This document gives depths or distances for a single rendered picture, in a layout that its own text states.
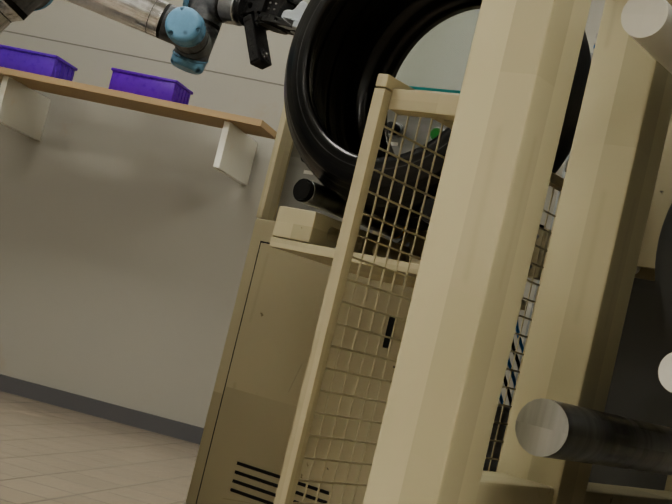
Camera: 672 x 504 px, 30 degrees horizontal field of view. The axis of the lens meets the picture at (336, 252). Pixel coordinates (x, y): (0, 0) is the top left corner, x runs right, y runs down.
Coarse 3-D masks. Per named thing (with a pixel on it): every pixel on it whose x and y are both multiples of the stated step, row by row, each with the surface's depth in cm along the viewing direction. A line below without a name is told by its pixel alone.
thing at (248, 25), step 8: (248, 16) 259; (248, 24) 259; (248, 32) 258; (256, 32) 258; (264, 32) 261; (248, 40) 258; (256, 40) 257; (264, 40) 260; (248, 48) 258; (256, 48) 257; (264, 48) 259; (256, 56) 256; (264, 56) 257; (256, 64) 257; (264, 64) 258
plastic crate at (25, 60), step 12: (0, 48) 607; (12, 48) 605; (0, 60) 606; (12, 60) 605; (24, 60) 604; (36, 60) 602; (48, 60) 601; (60, 60) 604; (36, 72) 601; (48, 72) 600; (60, 72) 607; (72, 72) 619
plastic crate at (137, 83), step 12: (120, 72) 593; (132, 72) 591; (120, 84) 592; (132, 84) 591; (144, 84) 590; (156, 84) 588; (168, 84) 587; (180, 84) 590; (156, 96) 588; (168, 96) 586; (180, 96) 595
